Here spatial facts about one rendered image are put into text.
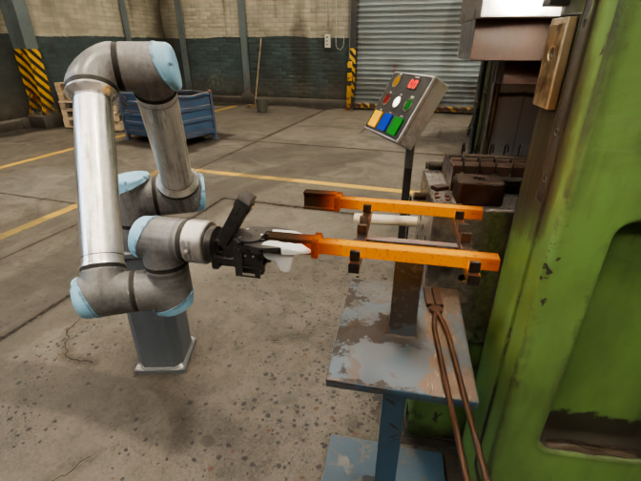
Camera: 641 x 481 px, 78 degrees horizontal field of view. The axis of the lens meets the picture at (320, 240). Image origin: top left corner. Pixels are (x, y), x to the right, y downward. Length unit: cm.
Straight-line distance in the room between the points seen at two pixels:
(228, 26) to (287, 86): 191
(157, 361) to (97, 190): 110
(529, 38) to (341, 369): 93
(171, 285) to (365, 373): 45
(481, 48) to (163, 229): 89
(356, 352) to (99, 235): 61
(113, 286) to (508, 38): 110
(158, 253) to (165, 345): 105
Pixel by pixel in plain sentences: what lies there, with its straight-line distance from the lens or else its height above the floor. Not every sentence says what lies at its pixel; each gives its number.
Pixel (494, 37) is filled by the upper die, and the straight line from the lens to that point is 121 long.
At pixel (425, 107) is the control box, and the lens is 169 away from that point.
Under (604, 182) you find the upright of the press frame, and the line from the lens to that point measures 91.
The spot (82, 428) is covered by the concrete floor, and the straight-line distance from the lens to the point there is 190.
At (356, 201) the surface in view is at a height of 97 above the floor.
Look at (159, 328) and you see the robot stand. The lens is 183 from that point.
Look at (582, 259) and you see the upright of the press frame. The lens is 96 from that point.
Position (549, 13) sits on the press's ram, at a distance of 119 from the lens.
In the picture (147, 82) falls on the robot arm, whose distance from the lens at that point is 115.
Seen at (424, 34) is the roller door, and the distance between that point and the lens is 929.
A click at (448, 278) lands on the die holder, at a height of 70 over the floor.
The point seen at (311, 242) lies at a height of 97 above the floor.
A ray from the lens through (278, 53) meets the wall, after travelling 1014.
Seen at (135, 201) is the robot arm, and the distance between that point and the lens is 161.
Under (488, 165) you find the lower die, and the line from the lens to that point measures 127.
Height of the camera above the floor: 131
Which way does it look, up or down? 26 degrees down
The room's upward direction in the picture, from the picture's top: straight up
